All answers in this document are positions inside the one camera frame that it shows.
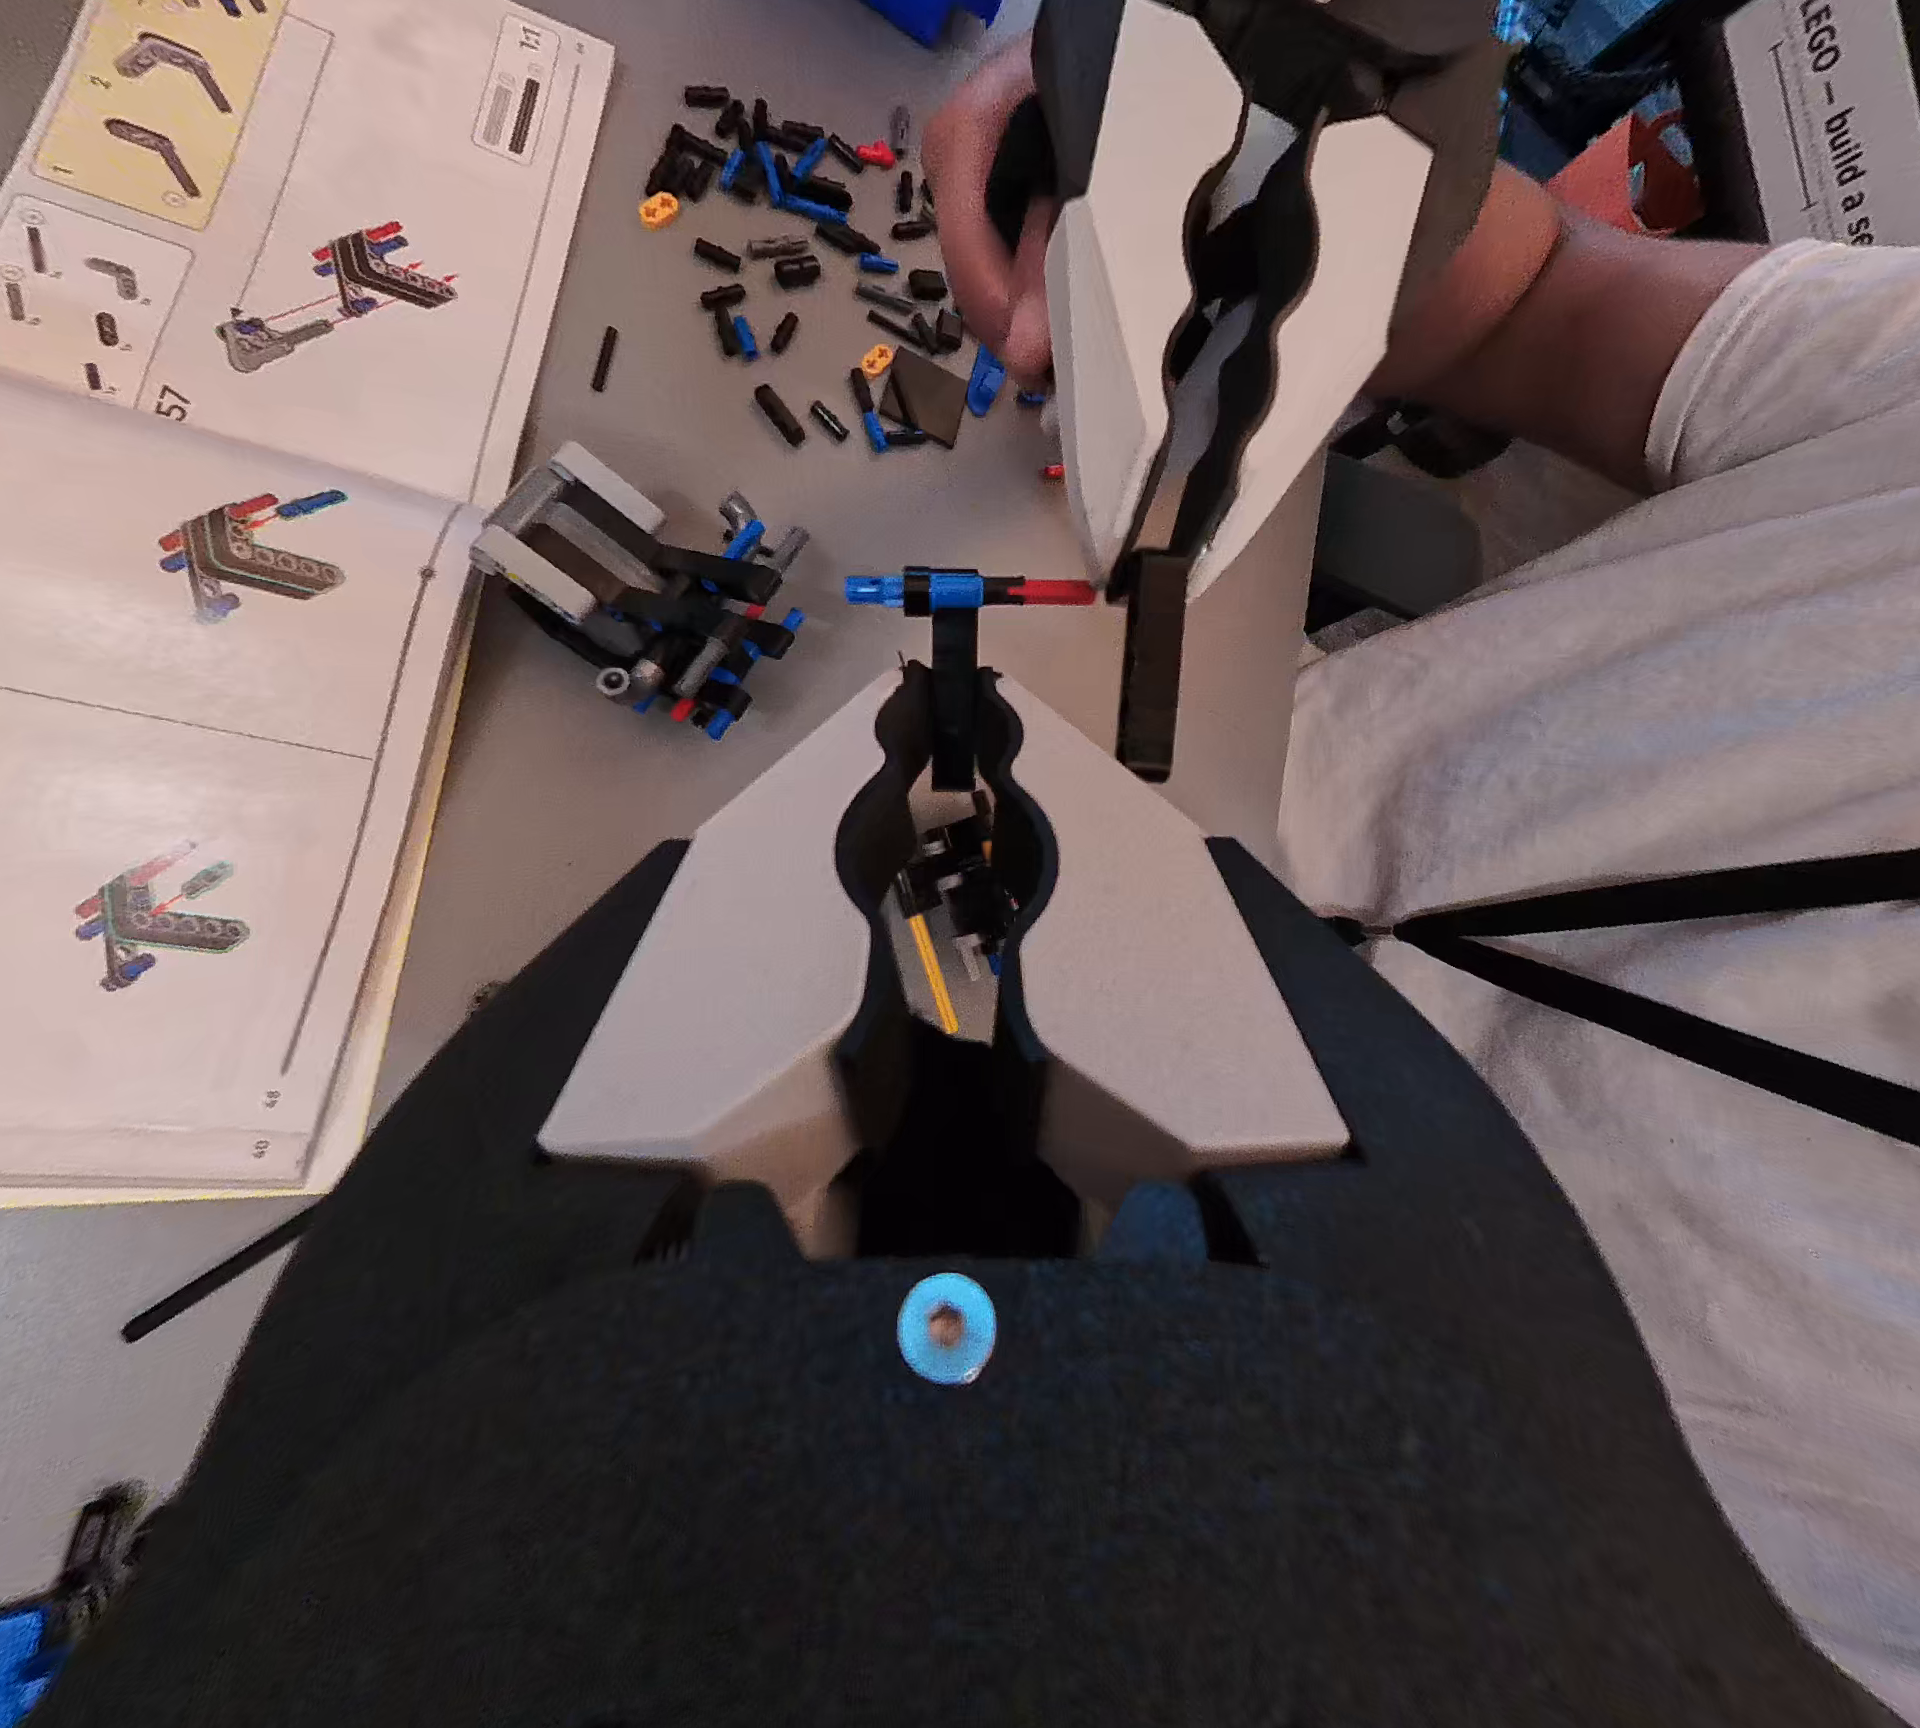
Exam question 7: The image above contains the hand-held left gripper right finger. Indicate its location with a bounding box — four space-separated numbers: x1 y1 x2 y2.
982 668 1355 1259

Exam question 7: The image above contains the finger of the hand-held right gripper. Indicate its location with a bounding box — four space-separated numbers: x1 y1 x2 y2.
1173 108 1440 601
1042 0 1249 588

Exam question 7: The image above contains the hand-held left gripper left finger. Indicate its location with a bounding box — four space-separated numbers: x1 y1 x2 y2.
535 664 923 1259

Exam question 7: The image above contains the long black lego beam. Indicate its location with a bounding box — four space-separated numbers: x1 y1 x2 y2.
1117 551 1190 787

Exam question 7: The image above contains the black lego connector with pins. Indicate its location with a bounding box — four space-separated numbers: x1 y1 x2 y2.
841 565 1101 797

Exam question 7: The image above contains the person's right forearm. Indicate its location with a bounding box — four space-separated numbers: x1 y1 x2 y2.
1341 160 1726 493

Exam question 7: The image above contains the black flat lego panel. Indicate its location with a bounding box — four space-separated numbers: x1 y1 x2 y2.
877 345 972 449

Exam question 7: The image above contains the scatter of small lego pins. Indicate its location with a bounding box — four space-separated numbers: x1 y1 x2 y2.
635 82 1053 456

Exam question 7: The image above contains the grey and black lego chassis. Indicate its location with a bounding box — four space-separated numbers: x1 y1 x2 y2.
470 442 816 743

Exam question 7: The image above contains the long black lego axle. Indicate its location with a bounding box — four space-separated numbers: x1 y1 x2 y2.
121 1208 321 1344

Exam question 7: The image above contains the lego instruction booklet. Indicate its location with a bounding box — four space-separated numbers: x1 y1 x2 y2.
0 0 616 1212

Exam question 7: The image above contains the pile of loose lego parts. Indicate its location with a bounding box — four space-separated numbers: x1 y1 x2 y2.
0 1480 150 1728

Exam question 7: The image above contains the person's right hand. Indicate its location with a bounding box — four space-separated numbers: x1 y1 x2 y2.
918 41 1086 398

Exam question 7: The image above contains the white printed sign board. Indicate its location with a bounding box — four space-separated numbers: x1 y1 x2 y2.
1723 0 1920 250

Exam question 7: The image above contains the black strap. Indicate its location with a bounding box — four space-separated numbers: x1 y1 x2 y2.
1327 847 1920 1149

